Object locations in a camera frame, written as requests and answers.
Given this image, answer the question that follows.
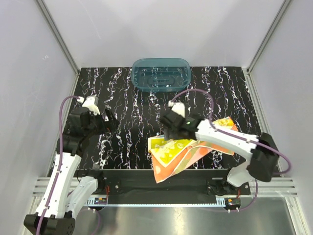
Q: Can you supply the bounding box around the yellow patterned towel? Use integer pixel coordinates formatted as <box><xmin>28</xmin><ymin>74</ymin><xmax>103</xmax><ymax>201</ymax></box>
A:
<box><xmin>147</xmin><ymin>117</ymin><xmax>235</xmax><ymax>166</ymax></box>

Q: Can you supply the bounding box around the orange polka dot towel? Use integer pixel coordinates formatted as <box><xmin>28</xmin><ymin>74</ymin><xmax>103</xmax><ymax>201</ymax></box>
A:
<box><xmin>151</xmin><ymin>118</ymin><xmax>240</xmax><ymax>184</ymax></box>

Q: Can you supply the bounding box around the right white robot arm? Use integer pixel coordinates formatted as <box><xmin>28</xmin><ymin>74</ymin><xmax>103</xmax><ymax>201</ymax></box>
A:
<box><xmin>160</xmin><ymin>110</ymin><xmax>279</xmax><ymax>194</ymax></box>

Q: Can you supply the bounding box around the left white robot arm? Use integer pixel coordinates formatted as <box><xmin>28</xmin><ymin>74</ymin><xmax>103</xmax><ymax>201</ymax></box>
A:
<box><xmin>23</xmin><ymin>107</ymin><xmax>119</xmax><ymax>235</ymax></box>

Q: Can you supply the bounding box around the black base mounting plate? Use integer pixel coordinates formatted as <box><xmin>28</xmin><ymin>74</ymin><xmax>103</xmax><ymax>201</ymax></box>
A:
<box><xmin>100</xmin><ymin>169</ymin><xmax>250</xmax><ymax>206</ymax></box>

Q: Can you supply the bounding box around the teal plastic basin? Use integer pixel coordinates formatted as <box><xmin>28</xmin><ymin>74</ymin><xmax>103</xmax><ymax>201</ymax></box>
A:
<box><xmin>131</xmin><ymin>58</ymin><xmax>192</xmax><ymax>93</ymax></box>

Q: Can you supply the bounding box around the left connector board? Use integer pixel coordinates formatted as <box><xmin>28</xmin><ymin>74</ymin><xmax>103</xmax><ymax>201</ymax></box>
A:
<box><xmin>94</xmin><ymin>196</ymin><xmax>108</xmax><ymax>205</ymax></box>

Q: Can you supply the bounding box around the connector board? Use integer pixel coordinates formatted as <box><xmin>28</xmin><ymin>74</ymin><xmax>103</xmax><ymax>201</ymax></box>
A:
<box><xmin>225</xmin><ymin>198</ymin><xmax>241</xmax><ymax>207</ymax></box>
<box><xmin>94</xmin><ymin>196</ymin><xmax>108</xmax><ymax>205</ymax></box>

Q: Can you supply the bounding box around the right connector board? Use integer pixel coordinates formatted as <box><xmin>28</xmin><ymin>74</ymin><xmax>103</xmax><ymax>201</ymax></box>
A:
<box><xmin>225</xmin><ymin>198</ymin><xmax>241</xmax><ymax>207</ymax></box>

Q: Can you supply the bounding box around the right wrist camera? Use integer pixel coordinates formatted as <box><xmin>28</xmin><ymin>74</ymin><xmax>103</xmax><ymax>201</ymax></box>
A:
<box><xmin>168</xmin><ymin>100</ymin><xmax>185</xmax><ymax>118</ymax></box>

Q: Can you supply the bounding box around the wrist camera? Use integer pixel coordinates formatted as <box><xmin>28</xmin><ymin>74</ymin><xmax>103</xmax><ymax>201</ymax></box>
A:
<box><xmin>77</xmin><ymin>95</ymin><xmax>100</xmax><ymax>116</ymax></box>
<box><xmin>168</xmin><ymin>100</ymin><xmax>185</xmax><ymax>118</ymax></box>

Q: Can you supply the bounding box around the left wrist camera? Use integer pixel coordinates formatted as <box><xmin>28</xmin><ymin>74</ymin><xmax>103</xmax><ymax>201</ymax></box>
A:
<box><xmin>77</xmin><ymin>95</ymin><xmax>100</xmax><ymax>116</ymax></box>

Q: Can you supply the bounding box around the right aluminium frame post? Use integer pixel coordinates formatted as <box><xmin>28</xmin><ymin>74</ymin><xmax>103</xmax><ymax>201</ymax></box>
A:
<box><xmin>247</xmin><ymin>0</ymin><xmax>293</xmax><ymax>74</ymax></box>

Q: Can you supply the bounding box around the aluminium frame post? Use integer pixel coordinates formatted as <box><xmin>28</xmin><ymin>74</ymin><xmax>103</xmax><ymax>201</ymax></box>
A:
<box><xmin>35</xmin><ymin>0</ymin><xmax>80</xmax><ymax>75</ymax></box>
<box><xmin>247</xmin><ymin>0</ymin><xmax>293</xmax><ymax>74</ymax></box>

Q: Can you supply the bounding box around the front aluminium rail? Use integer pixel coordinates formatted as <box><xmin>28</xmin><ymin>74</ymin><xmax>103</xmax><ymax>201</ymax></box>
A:
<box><xmin>32</xmin><ymin>177</ymin><xmax>298</xmax><ymax>197</ymax></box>

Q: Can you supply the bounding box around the left aluminium frame post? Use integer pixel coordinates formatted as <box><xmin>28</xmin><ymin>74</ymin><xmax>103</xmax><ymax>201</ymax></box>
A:
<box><xmin>35</xmin><ymin>0</ymin><xmax>80</xmax><ymax>75</ymax></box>

